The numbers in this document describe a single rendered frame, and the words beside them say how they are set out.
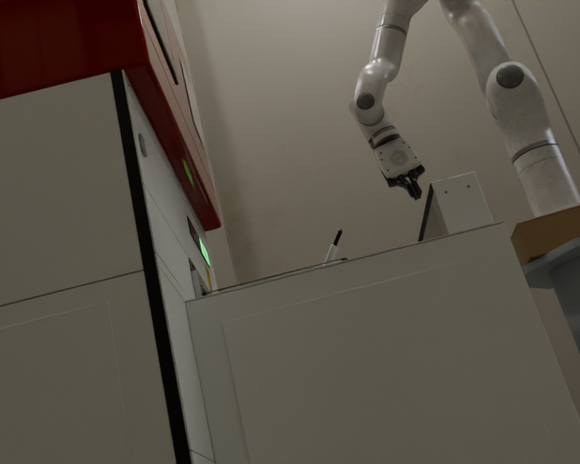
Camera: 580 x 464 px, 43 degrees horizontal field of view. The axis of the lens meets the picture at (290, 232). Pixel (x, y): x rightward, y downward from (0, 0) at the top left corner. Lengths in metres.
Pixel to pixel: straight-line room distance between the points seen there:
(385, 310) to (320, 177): 3.44
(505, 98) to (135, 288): 1.09
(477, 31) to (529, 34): 3.27
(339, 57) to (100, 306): 4.15
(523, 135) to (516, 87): 0.12
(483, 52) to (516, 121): 0.24
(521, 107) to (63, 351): 1.25
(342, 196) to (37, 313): 3.59
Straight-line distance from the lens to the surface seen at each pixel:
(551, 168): 1.91
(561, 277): 1.84
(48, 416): 1.23
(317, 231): 4.64
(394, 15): 2.17
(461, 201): 1.54
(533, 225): 1.80
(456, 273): 1.41
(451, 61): 5.19
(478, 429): 1.35
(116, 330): 1.23
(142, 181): 1.31
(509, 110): 1.95
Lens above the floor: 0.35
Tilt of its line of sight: 23 degrees up
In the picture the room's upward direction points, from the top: 14 degrees counter-clockwise
